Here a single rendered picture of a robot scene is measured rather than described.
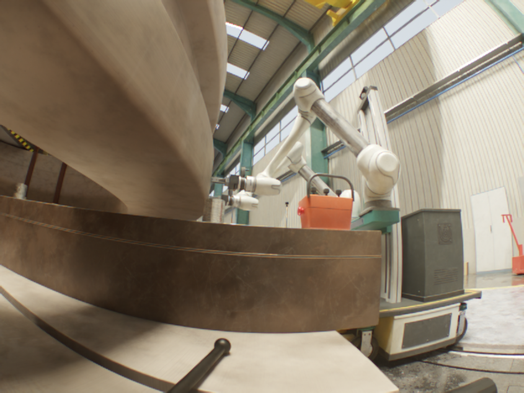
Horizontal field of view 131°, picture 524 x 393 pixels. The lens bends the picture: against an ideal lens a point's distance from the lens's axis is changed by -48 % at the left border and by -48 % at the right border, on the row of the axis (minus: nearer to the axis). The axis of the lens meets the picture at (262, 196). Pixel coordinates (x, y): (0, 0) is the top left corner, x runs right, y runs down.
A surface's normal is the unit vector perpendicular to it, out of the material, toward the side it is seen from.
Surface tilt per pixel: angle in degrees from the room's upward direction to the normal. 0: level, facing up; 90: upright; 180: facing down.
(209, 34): 180
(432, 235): 90
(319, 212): 97
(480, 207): 90
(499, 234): 90
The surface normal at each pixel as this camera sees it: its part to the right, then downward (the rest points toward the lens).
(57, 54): -0.05, 0.96
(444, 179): -0.90, -0.16
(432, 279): -0.04, -0.27
